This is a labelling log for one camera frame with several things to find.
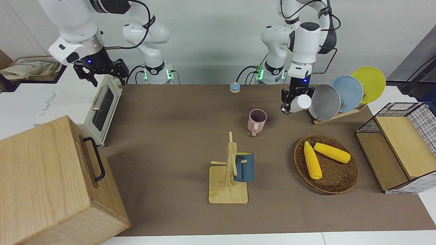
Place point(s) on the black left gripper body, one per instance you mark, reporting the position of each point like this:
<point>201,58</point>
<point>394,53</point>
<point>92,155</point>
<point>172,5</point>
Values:
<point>300,85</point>

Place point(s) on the brown wicker basket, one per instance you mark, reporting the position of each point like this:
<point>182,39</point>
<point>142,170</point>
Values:
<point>335,177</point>

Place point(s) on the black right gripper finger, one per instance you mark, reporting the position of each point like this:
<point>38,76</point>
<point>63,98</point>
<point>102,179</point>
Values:
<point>122,69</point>
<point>82,73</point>

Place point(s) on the brown table mat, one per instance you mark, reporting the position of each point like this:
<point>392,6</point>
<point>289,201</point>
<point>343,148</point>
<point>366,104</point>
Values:
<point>177,153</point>

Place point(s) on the wooden cabinet box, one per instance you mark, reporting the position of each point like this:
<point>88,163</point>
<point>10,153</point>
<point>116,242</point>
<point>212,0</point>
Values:
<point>41,183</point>

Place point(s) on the pink mug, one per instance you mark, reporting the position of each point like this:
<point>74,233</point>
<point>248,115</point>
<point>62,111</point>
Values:
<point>256,125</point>

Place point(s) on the dark teal mug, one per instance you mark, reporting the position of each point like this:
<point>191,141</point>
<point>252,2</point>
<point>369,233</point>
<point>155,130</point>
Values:
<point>246,168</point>

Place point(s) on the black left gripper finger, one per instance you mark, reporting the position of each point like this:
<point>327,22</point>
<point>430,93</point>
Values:
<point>287,95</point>
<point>311,91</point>

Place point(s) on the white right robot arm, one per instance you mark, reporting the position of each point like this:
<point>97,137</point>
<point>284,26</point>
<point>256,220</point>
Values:
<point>75,20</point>

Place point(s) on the wooden mug rack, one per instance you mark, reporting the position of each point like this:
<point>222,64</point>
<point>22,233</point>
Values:
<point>226,194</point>

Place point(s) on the yellow plate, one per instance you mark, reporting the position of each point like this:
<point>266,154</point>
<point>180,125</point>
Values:
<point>373,83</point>

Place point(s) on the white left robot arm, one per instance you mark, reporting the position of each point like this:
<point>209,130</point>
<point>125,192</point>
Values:
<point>306,41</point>

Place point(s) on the yellow corn cob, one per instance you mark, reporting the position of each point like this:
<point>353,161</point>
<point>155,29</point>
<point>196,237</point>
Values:
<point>312,161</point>
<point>332,153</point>

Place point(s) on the blue lid with wooden knob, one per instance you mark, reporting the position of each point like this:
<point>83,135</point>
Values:
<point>234,88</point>

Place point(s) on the beige cloth bag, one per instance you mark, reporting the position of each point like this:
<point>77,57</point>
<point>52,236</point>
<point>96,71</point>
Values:
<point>30,68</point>

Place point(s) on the light blue plate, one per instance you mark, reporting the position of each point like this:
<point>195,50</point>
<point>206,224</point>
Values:
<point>351,92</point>

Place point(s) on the black metal bar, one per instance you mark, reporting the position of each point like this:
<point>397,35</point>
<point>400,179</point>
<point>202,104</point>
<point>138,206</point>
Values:
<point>419,75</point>

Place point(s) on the grey plate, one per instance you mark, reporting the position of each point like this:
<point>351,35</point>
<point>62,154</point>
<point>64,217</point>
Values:
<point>325,102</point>

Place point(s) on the white toaster oven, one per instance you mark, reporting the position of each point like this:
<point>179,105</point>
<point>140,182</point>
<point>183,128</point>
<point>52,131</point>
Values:
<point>68,102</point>

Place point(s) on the wooden plate rack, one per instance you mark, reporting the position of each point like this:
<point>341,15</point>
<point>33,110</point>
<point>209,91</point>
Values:
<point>351,111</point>

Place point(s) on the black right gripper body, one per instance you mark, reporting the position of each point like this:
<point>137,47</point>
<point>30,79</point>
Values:
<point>98,61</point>

